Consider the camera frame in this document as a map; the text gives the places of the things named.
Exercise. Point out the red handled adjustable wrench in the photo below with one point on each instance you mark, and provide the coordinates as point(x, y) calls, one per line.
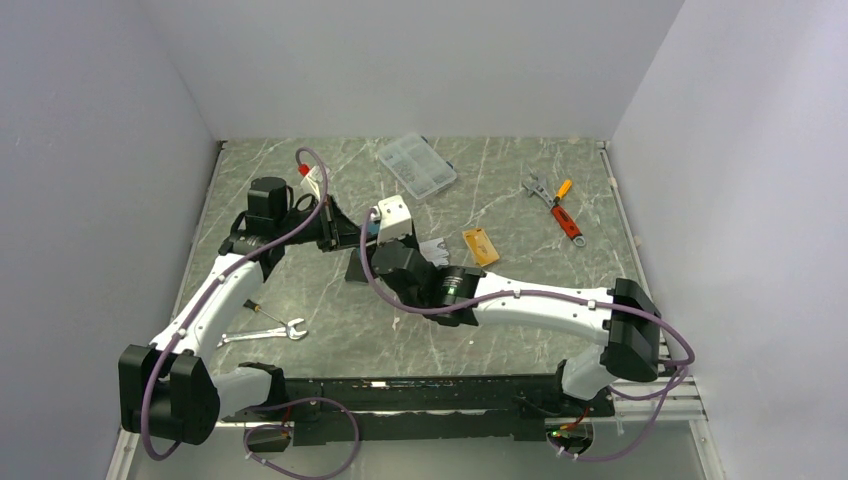
point(536, 185)

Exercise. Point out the orange credit card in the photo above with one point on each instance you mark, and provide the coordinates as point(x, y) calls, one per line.
point(482, 249)

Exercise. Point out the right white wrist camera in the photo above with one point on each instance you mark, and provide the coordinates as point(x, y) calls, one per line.
point(395, 220)

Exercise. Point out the blue card holder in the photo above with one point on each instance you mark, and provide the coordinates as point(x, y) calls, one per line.
point(372, 231)

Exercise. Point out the silver credit card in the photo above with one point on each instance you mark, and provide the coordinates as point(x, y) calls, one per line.
point(435, 251)

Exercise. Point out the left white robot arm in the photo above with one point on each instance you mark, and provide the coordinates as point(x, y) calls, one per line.
point(165, 389)

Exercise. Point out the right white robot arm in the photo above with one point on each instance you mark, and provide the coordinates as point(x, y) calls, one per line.
point(621, 323)

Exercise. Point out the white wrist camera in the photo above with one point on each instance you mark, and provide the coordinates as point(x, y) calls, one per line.
point(314, 180)
point(395, 220)

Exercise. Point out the clear plastic organizer box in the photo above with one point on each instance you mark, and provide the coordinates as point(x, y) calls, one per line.
point(417, 166)

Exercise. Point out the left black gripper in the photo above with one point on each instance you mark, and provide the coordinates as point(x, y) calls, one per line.
point(338, 231)

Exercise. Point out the black credit card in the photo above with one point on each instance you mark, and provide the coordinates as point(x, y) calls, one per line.
point(354, 271)

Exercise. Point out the silver open-end wrench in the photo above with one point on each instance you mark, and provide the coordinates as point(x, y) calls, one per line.
point(288, 330)

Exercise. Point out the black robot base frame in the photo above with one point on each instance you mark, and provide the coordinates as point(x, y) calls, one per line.
point(520, 407)

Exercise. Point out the black yellow screwdriver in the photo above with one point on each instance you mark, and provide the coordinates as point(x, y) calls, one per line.
point(257, 308)

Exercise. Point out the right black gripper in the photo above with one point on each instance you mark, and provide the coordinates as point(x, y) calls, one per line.
point(410, 240)

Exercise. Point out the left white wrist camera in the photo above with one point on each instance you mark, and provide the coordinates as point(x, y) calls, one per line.
point(314, 180)

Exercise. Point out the aluminium rail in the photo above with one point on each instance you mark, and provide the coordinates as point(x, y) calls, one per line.
point(682, 403)

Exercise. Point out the orange handled screwdriver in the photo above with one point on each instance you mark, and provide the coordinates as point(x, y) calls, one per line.
point(562, 191)

